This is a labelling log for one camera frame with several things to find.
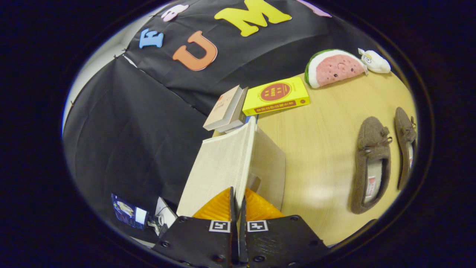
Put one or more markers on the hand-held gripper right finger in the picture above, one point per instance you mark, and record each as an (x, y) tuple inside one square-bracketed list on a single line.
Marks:
[(279, 242)]

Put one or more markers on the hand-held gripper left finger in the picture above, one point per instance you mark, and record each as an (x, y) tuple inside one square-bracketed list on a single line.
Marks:
[(200, 242)]

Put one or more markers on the beige fabric storage box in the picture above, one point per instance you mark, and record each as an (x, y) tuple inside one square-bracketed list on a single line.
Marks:
[(219, 167)]

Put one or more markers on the brown fuzzy slipper shoe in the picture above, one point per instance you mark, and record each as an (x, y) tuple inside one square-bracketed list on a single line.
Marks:
[(372, 163), (404, 130)]

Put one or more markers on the blue screen device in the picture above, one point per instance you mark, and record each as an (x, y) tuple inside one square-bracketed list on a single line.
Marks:
[(126, 212)]

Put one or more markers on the black backdrop cloth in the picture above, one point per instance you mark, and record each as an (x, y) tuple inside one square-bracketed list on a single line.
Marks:
[(130, 141)]

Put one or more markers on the blue cover book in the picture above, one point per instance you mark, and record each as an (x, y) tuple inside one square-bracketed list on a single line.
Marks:
[(252, 120)]

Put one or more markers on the grey cover book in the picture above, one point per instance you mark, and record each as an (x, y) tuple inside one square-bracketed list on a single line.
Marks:
[(240, 115)]

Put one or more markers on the yellow book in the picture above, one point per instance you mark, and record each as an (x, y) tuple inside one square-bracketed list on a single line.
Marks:
[(275, 96)]

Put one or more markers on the watermelon slice plush toy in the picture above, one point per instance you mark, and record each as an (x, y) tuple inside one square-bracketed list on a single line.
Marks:
[(334, 69)]

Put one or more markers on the white plush toy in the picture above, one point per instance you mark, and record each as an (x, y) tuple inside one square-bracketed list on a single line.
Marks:
[(377, 63)]

